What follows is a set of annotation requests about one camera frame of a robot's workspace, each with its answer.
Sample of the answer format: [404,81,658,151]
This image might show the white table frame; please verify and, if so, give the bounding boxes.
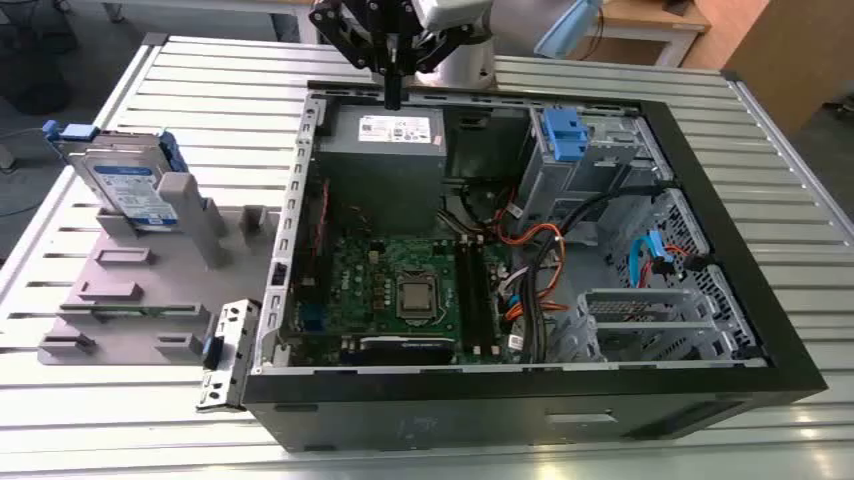
[99,0,319,46]

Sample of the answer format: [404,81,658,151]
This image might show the thin red wire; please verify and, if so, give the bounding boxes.
[299,177,335,291]

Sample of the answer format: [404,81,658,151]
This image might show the blue drive cage latch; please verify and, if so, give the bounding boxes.
[542,107,594,164]

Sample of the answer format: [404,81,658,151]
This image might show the black RAM slot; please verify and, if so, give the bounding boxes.
[455,234,487,357]

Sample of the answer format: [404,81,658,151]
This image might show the black round bin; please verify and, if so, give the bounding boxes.
[0,0,79,117]

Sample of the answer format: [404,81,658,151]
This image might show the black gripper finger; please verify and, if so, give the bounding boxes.
[392,24,474,110]
[308,0,395,110]

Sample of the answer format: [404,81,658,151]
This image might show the metal CPU socket cover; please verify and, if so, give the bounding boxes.
[391,267,447,325]

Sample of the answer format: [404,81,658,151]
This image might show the orange yellow power wires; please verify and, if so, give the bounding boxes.
[496,187,574,329]

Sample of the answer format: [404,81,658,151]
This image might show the grey parts rack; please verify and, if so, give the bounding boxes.
[36,172,286,367]

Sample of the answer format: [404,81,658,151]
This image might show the yellow black power wires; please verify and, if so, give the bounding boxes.
[435,207,487,240]

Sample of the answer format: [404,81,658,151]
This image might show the green motherboard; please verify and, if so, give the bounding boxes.
[279,234,532,367]

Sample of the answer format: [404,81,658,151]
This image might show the grey metal disk bay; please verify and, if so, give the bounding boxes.
[574,287,763,365]

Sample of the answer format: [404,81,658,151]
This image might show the disk power wire black connector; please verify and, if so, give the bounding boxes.
[657,243,719,275]

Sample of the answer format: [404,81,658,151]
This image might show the grey power supply unit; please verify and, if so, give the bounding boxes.
[311,104,450,240]

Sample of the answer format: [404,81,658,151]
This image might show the green RAM stick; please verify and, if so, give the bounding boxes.
[89,304,202,320]

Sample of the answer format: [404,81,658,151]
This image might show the black PC case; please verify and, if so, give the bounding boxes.
[239,77,830,452]

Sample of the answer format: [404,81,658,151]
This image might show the blue data wire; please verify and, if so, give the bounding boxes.
[625,228,670,291]

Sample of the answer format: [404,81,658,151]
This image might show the silver CPU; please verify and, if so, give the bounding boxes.
[398,282,436,314]

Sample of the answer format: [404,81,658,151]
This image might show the silver hinged slot bracket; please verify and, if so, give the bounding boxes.
[195,297,263,414]

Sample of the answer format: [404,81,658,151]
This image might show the black graphics card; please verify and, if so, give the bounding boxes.
[338,333,460,367]

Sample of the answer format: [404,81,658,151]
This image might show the thick black cable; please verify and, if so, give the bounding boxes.
[522,182,677,364]

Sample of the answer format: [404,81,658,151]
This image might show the hard disk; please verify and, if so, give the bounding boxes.
[40,119,186,231]

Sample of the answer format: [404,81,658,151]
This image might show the brown wooden cabinet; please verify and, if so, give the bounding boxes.
[723,0,854,136]

